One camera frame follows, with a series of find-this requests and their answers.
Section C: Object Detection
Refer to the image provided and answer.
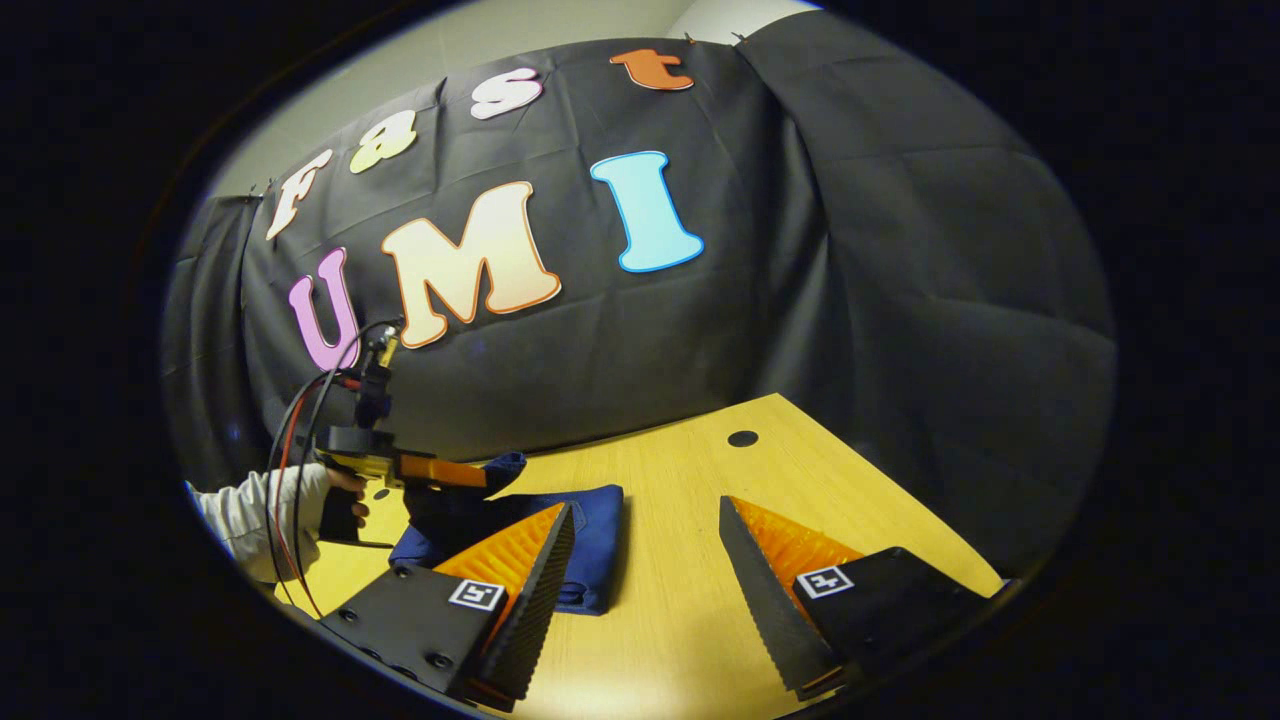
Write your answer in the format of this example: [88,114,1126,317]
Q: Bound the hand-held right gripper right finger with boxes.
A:
[718,495,1002,701]

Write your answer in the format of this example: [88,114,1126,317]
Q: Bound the black backdrop cloth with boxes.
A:
[160,10,1118,583]

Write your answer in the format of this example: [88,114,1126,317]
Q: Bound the black cable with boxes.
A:
[263,318,403,601]

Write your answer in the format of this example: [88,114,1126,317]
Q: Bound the red cable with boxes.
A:
[274,372,363,619]

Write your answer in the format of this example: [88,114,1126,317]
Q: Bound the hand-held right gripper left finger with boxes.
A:
[318,502,577,713]

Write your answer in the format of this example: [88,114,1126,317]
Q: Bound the blue denim jeans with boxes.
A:
[388,452,626,616]

